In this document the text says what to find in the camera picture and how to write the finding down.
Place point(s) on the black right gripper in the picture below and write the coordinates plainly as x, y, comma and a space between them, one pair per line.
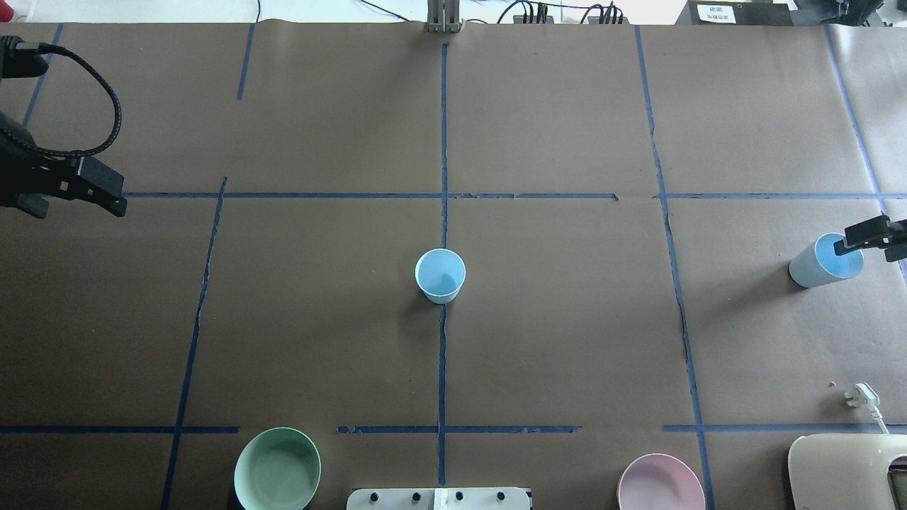
873, 233

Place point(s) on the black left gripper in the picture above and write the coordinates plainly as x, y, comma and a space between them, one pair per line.
15, 185

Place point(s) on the black box with label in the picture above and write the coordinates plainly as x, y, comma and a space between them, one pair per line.
738, 13

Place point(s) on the white toaster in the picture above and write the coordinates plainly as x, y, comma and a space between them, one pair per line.
848, 471

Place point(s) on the green bowl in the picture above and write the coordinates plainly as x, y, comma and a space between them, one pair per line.
278, 469

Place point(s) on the aluminium frame post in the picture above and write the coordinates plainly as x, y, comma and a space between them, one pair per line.
443, 16

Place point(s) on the pink bowl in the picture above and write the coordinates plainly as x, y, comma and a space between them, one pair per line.
659, 481

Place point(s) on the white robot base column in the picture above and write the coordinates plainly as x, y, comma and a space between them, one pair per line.
441, 498

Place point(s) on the light blue cup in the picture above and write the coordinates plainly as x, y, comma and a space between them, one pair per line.
440, 275
819, 264

